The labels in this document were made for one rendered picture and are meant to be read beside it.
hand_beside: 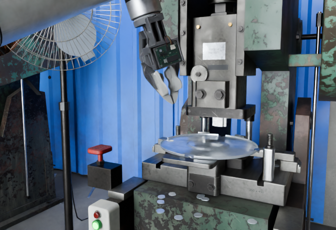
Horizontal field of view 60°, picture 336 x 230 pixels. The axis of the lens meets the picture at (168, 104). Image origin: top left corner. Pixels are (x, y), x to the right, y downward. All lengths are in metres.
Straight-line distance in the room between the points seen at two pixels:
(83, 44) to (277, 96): 0.91
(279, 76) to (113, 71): 1.72
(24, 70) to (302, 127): 1.56
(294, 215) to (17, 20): 0.74
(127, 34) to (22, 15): 2.21
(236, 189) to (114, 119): 1.86
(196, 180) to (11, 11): 0.68
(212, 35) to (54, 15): 0.62
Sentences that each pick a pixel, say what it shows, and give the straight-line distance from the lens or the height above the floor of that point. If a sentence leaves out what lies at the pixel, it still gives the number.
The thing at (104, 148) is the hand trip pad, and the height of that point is 0.76.
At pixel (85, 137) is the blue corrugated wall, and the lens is 2.90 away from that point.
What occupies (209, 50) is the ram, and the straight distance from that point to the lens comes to 0.92.
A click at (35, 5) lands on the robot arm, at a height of 1.07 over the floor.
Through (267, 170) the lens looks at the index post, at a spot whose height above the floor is 0.74.
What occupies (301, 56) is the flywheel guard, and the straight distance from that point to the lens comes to 1.05.
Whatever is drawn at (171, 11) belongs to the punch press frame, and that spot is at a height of 1.19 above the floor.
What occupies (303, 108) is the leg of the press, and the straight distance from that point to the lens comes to 1.25.
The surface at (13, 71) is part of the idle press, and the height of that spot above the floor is 1.01.
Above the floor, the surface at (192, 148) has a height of 0.78.
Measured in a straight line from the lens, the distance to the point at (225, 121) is 0.98.
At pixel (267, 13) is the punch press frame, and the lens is 0.84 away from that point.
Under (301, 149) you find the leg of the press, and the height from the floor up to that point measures 0.71.
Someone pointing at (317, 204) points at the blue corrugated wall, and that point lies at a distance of 2.24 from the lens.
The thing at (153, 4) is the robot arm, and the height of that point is 1.15.
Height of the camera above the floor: 1.00
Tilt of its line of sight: 6 degrees down
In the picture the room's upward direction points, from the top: straight up
